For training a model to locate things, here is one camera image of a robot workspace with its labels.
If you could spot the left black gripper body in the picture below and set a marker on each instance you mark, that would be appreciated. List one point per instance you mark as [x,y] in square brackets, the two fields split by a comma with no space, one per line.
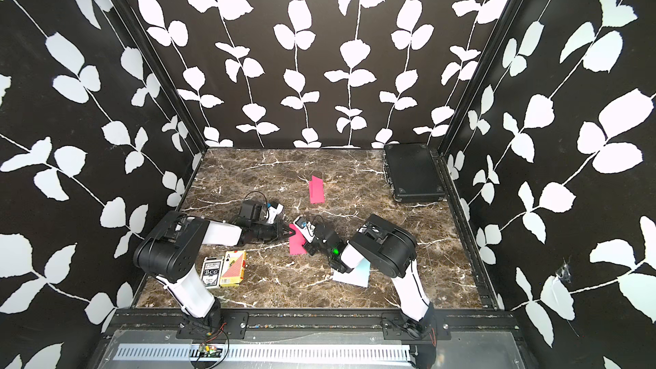
[265,231]

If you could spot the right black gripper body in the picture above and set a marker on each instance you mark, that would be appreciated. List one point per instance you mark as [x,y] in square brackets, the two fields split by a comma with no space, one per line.
[313,248]

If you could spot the pink square paper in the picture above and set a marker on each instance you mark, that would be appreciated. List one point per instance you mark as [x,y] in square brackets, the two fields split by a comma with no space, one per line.
[316,190]
[296,241]

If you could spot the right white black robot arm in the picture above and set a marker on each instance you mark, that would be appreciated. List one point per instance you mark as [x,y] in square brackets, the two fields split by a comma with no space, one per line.
[388,248]

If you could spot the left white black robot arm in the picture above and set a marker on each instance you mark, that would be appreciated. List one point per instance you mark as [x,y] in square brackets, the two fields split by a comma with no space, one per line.
[169,251]

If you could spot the yellow red card box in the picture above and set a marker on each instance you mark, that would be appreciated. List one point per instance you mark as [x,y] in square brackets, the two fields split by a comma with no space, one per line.
[233,268]

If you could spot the black white card deck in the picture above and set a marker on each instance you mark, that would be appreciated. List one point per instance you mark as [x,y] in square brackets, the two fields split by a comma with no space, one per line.
[211,272]

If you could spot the black carrying case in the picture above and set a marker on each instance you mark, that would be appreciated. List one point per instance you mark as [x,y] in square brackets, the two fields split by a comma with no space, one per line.
[412,173]

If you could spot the small circuit board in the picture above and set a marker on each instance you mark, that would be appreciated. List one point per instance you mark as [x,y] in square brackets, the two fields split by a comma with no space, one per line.
[207,351]

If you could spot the white perforated strip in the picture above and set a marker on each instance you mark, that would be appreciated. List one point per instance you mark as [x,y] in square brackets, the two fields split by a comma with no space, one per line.
[279,353]

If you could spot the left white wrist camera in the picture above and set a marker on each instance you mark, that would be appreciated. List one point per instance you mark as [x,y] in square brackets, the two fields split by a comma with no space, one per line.
[273,211]

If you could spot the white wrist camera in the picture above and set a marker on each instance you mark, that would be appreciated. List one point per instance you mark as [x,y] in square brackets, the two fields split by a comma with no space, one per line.
[273,211]
[305,227]

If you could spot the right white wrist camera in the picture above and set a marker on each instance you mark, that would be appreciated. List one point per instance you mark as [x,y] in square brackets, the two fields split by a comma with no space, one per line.
[305,227]

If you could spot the black front mounting rail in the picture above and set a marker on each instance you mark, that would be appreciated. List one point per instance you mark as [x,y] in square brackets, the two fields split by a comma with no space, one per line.
[238,323]

